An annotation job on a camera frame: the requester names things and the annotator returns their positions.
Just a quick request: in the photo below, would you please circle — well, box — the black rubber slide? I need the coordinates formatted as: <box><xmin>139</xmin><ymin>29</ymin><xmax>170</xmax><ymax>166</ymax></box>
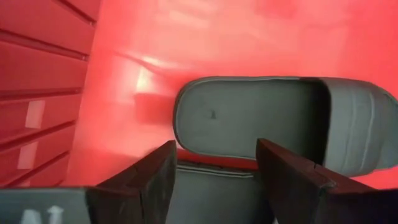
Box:
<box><xmin>172</xmin><ymin>75</ymin><xmax>398</xmax><ymax>179</ymax></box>
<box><xmin>0</xmin><ymin>163</ymin><xmax>276</xmax><ymax>224</ymax></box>

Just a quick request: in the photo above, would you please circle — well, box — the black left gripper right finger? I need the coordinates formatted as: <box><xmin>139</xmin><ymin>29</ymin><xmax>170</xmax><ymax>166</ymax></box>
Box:
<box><xmin>256</xmin><ymin>138</ymin><xmax>398</xmax><ymax>224</ymax></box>

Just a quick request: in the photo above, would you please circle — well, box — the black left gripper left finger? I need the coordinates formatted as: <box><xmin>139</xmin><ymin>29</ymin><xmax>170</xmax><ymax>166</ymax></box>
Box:
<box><xmin>85</xmin><ymin>139</ymin><xmax>177</xmax><ymax>224</ymax></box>

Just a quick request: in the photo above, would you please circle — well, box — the red plastic bin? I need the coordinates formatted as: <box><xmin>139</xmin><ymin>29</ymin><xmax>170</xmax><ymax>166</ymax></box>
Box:
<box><xmin>0</xmin><ymin>0</ymin><xmax>398</xmax><ymax>191</ymax></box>

